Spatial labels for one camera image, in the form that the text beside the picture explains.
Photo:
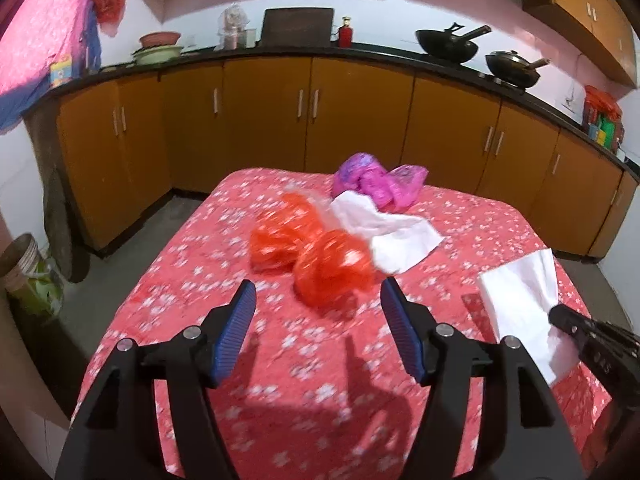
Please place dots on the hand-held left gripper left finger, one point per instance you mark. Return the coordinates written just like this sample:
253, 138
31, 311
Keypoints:
235, 330

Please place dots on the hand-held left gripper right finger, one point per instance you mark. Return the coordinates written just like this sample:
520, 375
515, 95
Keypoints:
400, 330

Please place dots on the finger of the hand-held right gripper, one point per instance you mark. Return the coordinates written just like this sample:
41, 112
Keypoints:
567, 321

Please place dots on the white plastic bag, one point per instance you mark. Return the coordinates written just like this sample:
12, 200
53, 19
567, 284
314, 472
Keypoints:
395, 240
525, 300

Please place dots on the orange plastic bag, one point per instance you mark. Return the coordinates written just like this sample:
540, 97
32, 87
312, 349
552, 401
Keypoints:
330, 270
280, 240

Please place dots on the red floral tablecloth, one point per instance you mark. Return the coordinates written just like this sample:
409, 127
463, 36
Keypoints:
175, 280

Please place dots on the purple plastic bag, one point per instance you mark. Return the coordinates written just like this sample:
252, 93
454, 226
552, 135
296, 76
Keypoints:
370, 180

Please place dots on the green containers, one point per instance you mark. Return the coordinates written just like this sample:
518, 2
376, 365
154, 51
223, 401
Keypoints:
602, 132

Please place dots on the round dark griddle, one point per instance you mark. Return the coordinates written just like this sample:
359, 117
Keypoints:
62, 230

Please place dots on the orange bag on countertop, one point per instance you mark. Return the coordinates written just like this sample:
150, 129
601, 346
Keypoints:
602, 105

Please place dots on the orange lower kitchen cabinets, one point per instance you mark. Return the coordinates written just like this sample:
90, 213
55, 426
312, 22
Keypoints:
360, 110

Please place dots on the bucket with green bag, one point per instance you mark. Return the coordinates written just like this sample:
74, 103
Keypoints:
20, 260

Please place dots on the black pan with lid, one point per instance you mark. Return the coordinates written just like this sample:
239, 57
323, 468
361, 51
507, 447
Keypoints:
512, 70

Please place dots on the black kitchen countertop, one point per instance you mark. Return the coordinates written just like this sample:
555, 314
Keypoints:
380, 55

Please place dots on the black wok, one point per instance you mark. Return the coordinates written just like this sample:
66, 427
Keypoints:
445, 45

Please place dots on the red bottle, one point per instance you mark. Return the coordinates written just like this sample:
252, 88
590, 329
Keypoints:
345, 35

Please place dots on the clear bag with jars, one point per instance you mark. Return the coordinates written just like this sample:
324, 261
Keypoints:
231, 30

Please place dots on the reddish plastic basin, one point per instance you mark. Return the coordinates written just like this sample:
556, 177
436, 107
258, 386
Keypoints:
160, 39

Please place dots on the dark cutting board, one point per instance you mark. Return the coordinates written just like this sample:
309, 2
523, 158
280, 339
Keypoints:
295, 27

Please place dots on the small colourful box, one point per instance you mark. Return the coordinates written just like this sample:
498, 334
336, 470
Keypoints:
61, 70

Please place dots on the red hanging plastic bag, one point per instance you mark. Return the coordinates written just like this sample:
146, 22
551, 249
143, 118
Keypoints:
110, 0

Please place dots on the pink curtain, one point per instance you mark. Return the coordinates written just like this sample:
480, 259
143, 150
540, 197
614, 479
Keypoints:
45, 30

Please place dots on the short orange wall cabinet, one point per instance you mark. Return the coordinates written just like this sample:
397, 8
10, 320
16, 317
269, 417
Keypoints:
590, 15

